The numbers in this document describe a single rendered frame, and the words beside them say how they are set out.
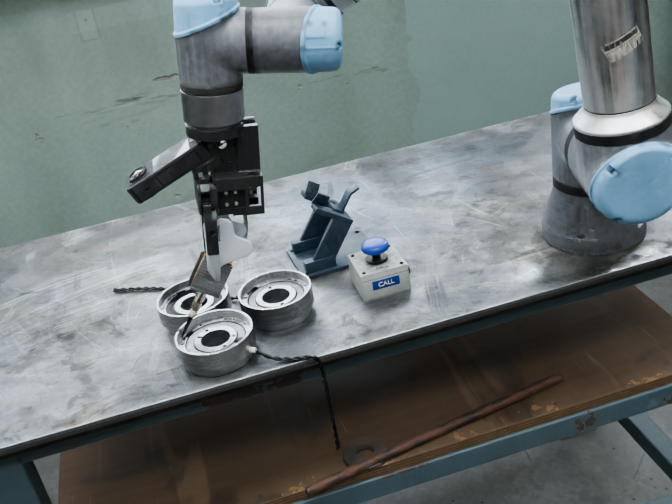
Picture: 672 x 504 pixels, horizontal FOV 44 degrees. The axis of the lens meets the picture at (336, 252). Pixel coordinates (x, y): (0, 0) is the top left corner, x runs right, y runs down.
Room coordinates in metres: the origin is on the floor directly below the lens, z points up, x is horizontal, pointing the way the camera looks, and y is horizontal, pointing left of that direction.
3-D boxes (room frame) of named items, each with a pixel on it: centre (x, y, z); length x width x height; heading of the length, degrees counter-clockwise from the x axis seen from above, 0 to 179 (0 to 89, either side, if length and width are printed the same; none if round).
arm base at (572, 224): (1.08, -0.39, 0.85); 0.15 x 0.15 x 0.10
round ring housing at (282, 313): (1.01, 0.09, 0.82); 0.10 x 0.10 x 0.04
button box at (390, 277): (1.03, -0.06, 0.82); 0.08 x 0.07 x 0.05; 101
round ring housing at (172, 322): (1.03, 0.21, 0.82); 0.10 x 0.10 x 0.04
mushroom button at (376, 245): (1.03, -0.06, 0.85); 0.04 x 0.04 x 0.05
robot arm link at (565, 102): (1.08, -0.39, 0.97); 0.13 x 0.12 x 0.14; 177
